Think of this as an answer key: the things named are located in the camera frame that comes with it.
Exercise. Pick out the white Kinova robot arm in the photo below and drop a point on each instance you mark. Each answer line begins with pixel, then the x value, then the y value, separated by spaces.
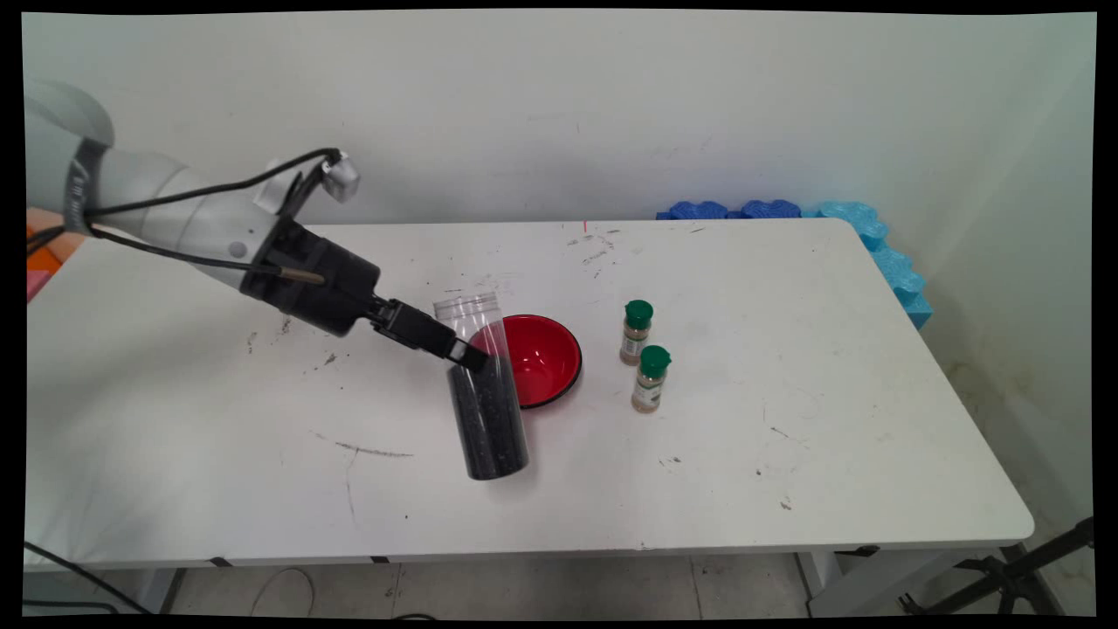
pixel 175 201

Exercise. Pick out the clear jar of black granules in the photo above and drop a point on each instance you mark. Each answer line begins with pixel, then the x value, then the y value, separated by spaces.
pixel 493 419

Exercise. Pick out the dark blue foam piece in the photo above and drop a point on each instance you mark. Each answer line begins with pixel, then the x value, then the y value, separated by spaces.
pixel 694 210
pixel 770 209

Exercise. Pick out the green-capped spice bottle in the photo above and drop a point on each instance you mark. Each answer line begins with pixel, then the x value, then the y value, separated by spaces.
pixel 651 384
pixel 637 336

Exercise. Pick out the light blue foam mat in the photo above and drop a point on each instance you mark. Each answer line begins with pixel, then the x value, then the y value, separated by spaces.
pixel 882 249

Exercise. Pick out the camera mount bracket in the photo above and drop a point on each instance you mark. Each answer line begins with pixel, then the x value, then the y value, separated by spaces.
pixel 275 188

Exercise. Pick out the pink object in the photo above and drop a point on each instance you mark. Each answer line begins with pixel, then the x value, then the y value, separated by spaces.
pixel 37 284

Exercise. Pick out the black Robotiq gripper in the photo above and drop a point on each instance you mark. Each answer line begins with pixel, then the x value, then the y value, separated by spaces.
pixel 314 279

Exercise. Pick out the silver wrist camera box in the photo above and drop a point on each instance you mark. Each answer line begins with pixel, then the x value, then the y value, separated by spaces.
pixel 342 177

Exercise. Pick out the orange object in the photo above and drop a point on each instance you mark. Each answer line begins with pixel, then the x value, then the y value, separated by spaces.
pixel 48 249

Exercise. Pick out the black tripod stand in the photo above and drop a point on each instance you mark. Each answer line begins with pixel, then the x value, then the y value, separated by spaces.
pixel 1013 572

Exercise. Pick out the white table leg frame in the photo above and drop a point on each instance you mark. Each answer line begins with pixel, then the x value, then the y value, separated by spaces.
pixel 873 581

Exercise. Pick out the red bowl with black rim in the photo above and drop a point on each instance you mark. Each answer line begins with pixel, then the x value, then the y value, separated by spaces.
pixel 546 358

